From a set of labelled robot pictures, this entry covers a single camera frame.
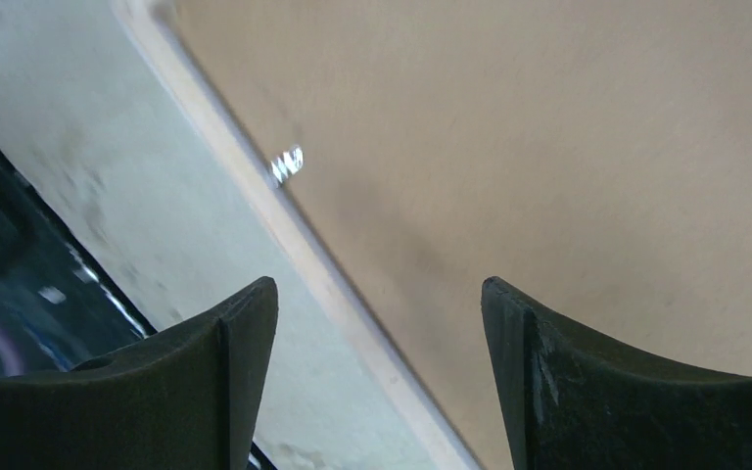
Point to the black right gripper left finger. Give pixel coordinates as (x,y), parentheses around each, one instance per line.
(185,398)

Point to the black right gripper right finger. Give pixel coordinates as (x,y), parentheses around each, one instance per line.
(574,398)

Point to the brown backing board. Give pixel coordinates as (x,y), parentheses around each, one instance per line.
(595,154)

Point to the wooden picture frame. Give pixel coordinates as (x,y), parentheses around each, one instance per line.
(147,25)

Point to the small metal frame clip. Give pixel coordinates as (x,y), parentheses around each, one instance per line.
(285,165)

